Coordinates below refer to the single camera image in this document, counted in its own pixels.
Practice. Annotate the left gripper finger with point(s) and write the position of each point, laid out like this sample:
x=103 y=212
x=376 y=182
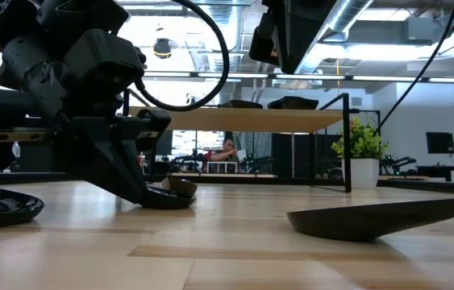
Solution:
x=97 y=149
x=136 y=153

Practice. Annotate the black square mini plate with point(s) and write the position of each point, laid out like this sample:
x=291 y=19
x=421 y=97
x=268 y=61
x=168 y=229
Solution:
x=293 y=99
x=293 y=106

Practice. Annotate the black leaf-shaped mini plate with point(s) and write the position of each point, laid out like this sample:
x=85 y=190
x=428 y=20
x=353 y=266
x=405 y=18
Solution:
x=240 y=102
x=239 y=106

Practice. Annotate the black lab robot arm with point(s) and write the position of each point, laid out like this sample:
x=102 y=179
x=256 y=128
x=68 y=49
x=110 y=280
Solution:
x=188 y=161
x=398 y=164
x=261 y=163

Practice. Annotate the person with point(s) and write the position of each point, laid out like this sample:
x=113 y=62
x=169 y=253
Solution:
x=226 y=155

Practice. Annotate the light wooden lab table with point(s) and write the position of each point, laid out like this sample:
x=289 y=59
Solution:
x=226 y=175

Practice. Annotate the wooden shelf with black legs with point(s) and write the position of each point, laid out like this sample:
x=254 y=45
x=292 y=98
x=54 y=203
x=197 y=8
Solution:
x=251 y=119

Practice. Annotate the thin black metal stand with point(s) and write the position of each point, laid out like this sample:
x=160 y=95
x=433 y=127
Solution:
x=365 y=110

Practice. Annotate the black round hanging device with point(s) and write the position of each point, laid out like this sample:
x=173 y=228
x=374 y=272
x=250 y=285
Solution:
x=162 y=48

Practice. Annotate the black partition panel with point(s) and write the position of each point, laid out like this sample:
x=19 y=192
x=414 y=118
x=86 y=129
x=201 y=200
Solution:
x=311 y=149

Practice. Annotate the green plant in white pot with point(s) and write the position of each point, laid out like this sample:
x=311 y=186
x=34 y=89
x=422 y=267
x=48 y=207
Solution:
x=365 y=173

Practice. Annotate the black monitor screen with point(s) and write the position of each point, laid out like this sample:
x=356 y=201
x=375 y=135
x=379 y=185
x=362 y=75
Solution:
x=439 y=143

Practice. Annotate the black lab desk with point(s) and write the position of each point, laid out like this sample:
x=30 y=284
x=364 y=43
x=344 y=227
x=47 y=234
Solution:
x=440 y=171

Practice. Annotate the silver ribbed air duct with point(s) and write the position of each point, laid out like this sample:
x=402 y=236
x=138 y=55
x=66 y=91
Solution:
x=234 y=80

